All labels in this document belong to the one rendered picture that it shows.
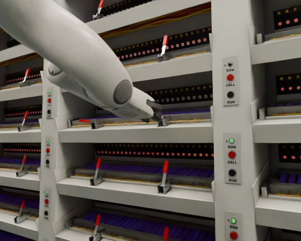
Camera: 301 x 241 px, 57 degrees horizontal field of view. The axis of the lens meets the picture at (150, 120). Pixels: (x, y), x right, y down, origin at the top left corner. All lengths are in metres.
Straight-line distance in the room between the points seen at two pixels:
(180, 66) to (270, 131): 0.29
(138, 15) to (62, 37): 0.50
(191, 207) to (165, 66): 0.40
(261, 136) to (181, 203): 0.27
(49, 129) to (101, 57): 0.71
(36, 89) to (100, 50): 0.80
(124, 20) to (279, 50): 0.49
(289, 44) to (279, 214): 0.38
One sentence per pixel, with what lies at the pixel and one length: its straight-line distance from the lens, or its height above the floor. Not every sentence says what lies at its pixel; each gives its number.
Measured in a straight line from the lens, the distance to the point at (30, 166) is 1.34.
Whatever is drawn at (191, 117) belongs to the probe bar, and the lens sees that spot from 0.81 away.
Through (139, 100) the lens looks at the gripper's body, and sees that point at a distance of 0.63.
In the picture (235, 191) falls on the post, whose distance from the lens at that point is 0.72.
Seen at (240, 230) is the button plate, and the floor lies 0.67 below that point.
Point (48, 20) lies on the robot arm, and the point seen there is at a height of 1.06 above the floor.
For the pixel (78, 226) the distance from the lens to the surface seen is 1.16.
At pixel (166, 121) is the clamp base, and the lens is 0.81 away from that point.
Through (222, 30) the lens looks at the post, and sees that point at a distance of 0.77.
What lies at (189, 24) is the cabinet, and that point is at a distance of 1.06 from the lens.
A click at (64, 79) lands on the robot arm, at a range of 0.52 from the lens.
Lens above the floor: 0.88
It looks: 4 degrees up
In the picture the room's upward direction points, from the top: straight up
